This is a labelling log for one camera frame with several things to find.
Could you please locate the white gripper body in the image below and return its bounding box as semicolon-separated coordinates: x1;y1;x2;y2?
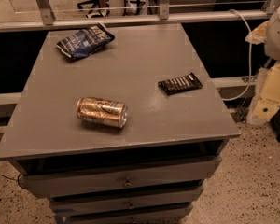
246;61;280;126

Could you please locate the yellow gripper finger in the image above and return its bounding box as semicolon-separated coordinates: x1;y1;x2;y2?
245;21;268;45

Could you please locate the orange soda can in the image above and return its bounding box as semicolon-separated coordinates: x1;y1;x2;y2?
77;97;128;128

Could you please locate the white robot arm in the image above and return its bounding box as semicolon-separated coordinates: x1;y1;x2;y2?
245;6;280;125

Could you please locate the black snack bar wrapper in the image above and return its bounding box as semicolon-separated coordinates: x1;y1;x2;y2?
158;73;203;95

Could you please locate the top drawer knob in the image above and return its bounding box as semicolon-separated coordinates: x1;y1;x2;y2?
122;178;133;188

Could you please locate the drawer knob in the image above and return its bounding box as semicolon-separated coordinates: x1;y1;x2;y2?
127;203;135;210
122;178;133;188

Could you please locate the blue chip bag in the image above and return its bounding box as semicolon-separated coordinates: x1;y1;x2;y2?
56;23;115;60

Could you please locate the black office chair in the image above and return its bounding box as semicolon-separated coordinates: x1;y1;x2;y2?
77;0;109;18

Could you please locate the white cable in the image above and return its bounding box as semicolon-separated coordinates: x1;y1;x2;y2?
222;8;254;102

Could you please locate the metal railing frame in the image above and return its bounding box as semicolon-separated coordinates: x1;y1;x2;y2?
0;0;280;32

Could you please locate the black floor cable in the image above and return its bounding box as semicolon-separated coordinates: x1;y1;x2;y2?
0;170;24;189

